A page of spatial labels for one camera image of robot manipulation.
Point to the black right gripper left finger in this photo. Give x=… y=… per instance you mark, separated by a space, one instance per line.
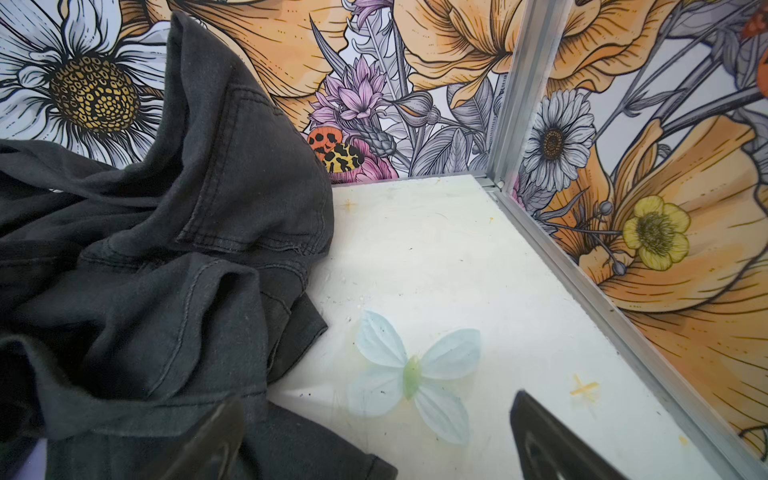
x=208 y=449

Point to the dark grey cloth garment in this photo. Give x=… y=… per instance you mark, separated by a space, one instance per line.
x=134 y=301

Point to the aluminium corner frame post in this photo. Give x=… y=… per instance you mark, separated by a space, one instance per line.
x=543 y=25

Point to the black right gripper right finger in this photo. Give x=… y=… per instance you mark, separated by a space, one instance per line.
x=548 y=449

